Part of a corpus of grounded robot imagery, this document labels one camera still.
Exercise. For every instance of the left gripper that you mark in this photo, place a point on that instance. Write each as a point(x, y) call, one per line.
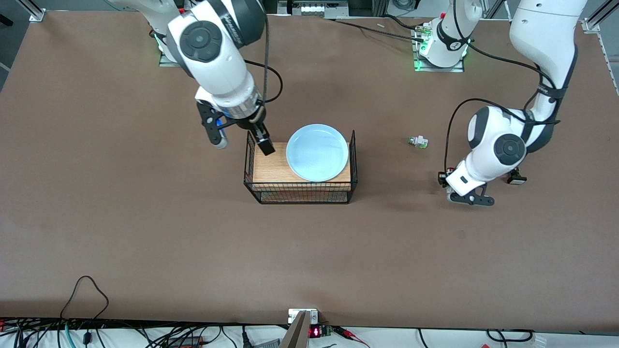
point(442, 179)

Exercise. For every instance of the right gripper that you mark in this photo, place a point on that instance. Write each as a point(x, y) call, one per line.
point(252, 124)

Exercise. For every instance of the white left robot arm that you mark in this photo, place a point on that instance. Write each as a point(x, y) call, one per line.
point(546, 29)

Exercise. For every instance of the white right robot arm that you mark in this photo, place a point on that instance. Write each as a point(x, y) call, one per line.
point(213, 63)

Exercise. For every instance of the light blue round plate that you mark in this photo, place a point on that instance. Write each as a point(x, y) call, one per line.
point(316, 153)

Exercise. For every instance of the black button white square cap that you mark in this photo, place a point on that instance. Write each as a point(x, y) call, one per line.
point(518, 181)

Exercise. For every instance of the grey equipment rack white lights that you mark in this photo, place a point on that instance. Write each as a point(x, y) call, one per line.
point(314, 7)

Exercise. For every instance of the small silver box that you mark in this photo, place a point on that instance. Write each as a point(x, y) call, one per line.
point(296, 315)

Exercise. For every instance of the red clip test leads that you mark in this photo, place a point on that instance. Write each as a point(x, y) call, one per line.
point(350, 334)

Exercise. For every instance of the grey metal bar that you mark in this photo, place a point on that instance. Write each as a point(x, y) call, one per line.
point(296, 336)

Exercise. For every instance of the red digit display module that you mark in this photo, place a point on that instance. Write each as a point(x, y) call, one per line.
point(316, 331)

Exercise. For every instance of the grey plastic box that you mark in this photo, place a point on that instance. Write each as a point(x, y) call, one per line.
point(266, 344)

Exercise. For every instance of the black power adapter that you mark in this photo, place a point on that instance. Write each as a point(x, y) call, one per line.
point(186, 341)

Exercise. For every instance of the green push button switch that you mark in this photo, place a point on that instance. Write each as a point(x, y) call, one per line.
point(419, 142)

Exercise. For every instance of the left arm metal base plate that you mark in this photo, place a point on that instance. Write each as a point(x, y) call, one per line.
point(437, 69)

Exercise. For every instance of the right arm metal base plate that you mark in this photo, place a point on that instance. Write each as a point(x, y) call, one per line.
point(167, 62)

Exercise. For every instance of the aluminium frame profile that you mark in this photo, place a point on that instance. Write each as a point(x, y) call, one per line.
point(37, 14)
point(597, 17)
point(493, 8)

